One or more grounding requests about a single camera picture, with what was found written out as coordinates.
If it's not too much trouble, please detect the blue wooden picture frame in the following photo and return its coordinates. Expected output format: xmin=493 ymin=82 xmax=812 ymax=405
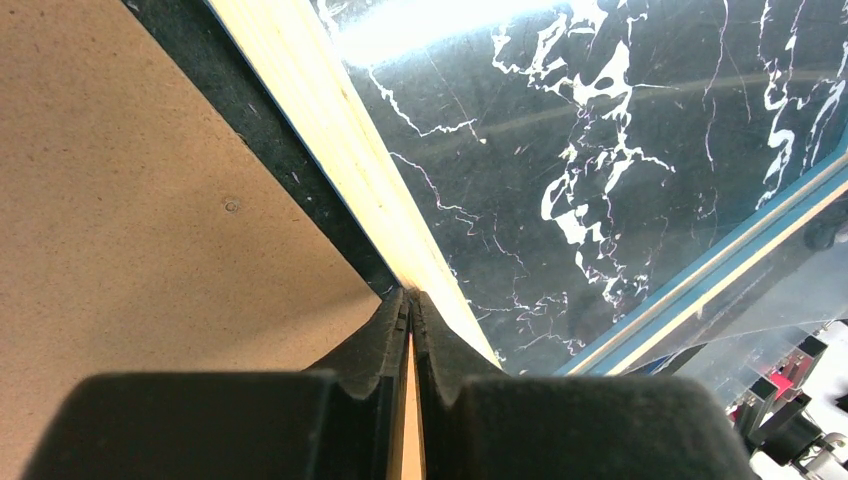
xmin=201 ymin=0 xmax=848 ymax=480

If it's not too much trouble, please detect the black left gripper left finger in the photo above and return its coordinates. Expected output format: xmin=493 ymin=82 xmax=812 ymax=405
xmin=23 ymin=290 xmax=409 ymax=479

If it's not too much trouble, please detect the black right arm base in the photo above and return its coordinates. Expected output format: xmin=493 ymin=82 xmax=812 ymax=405
xmin=727 ymin=320 xmax=847 ymax=479

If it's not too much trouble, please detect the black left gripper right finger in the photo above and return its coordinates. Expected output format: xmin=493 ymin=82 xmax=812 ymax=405
xmin=410 ymin=292 xmax=754 ymax=479

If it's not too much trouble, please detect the brown cardboard backing board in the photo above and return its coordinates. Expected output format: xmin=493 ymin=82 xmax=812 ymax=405
xmin=1 ymin=1 xmax=379 ymax=479

